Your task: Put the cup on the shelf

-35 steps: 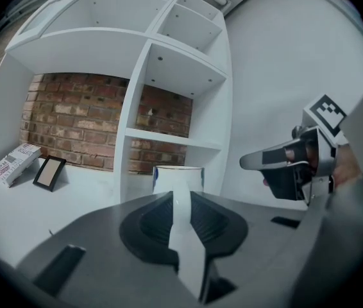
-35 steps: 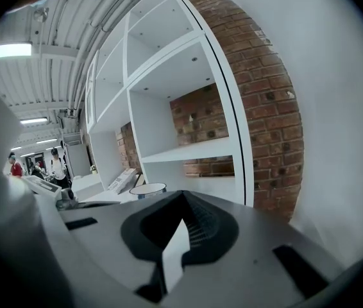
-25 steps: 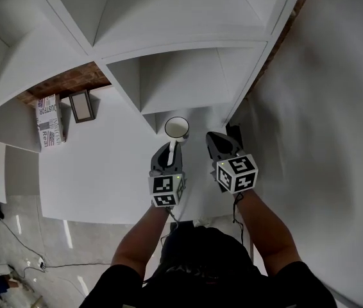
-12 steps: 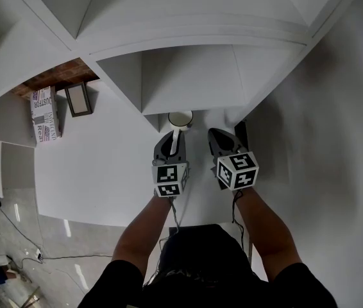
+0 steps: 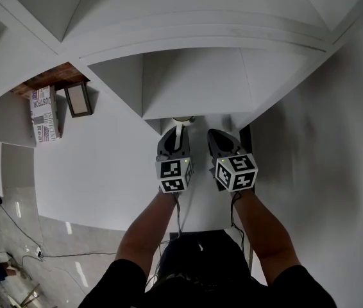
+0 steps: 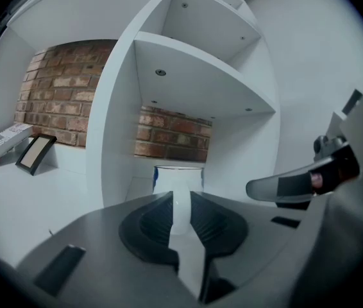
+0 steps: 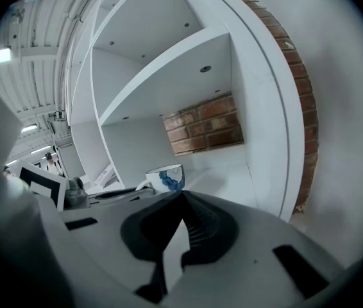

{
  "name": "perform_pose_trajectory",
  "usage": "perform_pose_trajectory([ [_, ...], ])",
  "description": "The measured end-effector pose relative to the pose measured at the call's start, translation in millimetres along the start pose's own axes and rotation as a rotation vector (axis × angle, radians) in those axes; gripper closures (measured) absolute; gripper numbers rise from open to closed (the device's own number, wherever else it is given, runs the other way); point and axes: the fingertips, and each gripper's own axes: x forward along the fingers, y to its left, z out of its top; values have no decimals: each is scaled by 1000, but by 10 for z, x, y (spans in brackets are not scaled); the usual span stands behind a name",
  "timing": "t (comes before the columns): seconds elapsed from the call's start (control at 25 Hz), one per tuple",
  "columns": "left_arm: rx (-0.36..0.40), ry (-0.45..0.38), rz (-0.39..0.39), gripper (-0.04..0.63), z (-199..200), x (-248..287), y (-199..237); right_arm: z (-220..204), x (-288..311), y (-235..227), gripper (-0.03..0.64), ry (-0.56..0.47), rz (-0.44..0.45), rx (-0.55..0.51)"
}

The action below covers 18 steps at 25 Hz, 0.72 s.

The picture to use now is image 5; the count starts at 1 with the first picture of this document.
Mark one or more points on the person's left forearm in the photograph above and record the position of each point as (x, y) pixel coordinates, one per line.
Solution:
(146, 229)

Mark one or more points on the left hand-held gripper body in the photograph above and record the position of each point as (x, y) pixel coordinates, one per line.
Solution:
(172, 172)

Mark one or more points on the white table top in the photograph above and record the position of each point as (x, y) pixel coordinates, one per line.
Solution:
(104, 172)

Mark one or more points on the dark picture frame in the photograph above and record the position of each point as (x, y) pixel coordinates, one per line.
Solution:
(78, 99)

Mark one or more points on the large white wardrobe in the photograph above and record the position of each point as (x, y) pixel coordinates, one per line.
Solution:
(329, 140)

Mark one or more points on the white power strip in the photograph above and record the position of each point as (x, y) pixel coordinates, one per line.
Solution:
(39, 253)

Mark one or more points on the person's black clothing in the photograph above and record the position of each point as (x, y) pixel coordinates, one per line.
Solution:
(200, 268)

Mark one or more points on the white enamel mug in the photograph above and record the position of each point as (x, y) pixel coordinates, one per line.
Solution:
(179, 136)

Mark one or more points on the white hutch shelf unit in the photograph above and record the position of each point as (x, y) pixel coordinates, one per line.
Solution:
(184, 21)

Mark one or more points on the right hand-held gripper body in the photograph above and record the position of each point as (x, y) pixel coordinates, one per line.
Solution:
(236, 172)

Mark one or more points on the person's right forearm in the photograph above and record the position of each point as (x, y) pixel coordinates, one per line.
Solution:
(261, 233)

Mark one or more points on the white printed box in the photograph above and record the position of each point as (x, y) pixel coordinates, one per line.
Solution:
(43, 117)

